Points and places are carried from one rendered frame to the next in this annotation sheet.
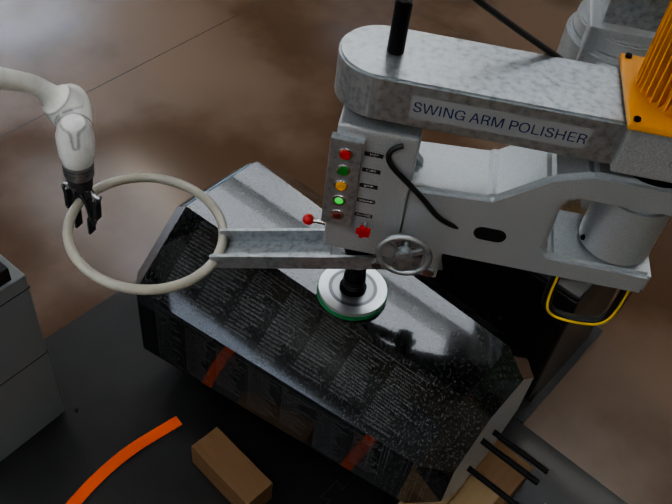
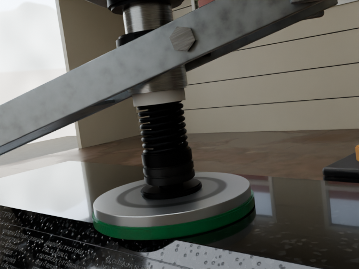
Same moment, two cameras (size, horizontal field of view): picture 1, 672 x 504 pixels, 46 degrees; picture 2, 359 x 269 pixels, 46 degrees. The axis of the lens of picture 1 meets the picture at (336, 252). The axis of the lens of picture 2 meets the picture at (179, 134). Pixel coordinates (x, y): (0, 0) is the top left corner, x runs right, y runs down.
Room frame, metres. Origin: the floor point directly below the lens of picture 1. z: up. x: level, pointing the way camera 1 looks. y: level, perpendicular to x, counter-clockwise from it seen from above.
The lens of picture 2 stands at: (1.03, -0.18, 0.99)
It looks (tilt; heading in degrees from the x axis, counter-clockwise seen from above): 7 degrees down; 10
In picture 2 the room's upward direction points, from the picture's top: 7 degrees counter-clockwise
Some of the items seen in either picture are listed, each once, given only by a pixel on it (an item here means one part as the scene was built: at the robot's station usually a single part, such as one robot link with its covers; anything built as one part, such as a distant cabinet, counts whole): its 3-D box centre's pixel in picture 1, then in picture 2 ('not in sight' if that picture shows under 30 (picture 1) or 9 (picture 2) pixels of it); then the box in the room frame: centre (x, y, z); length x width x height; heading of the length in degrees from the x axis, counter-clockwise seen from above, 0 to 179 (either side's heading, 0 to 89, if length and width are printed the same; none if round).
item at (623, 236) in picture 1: (625, 215); not in sight; (1.54, -0.72, 1.34); 0.19 x 0.19 x 0.20
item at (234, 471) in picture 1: (231, 472); not in sight; (1.31, 0.25, 0.07); 0.30 x 0.12 x 0.12; 52
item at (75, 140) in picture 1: (75, 137); not in sight; (1.70, 0.79, 1.18); 0.13 x 0.11 x 0.16; 21
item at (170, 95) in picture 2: not in sight; (157, 89); (1.58, -0.07, 0.99); 0.07 x 0.07 x 0.04
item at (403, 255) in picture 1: (405, 245); not in sight; (1.45, -0.18, 1.20); 0.15 x 0.10 x 0.15; 86
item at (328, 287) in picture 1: (352, 288); (172, 195); (1.58, -0.07, 0.84); 0.21 x 0.21 x 0.01
